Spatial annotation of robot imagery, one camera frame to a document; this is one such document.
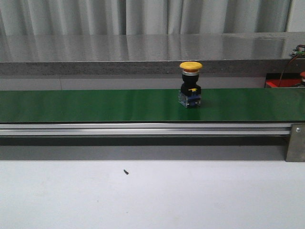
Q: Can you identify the green conveyor belt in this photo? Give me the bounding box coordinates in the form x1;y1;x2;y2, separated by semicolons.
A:
0;88;305;123

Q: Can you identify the aluminium conveyor side rail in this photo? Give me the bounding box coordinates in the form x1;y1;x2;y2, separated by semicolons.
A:
0;123;292;136

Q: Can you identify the metal conveyor support bracket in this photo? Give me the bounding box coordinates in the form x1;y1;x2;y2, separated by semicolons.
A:
286;123;305;162

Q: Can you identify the grey stone-look back shelf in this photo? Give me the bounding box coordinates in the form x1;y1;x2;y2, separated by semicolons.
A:
0;32;305;76

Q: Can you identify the grey curtain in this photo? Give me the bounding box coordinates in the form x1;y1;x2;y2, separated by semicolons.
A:
0;0;291;35

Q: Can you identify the red mushroom push button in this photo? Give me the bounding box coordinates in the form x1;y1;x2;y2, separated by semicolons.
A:
300;72;305;85

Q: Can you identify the small green circuit board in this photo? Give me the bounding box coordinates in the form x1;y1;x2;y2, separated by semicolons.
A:
290;44;305;57

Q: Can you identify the red plastic tray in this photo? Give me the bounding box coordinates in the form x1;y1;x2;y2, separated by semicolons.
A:
265;73;304;88

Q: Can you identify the red and black wire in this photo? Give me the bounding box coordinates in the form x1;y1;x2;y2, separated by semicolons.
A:
278;44;305;88

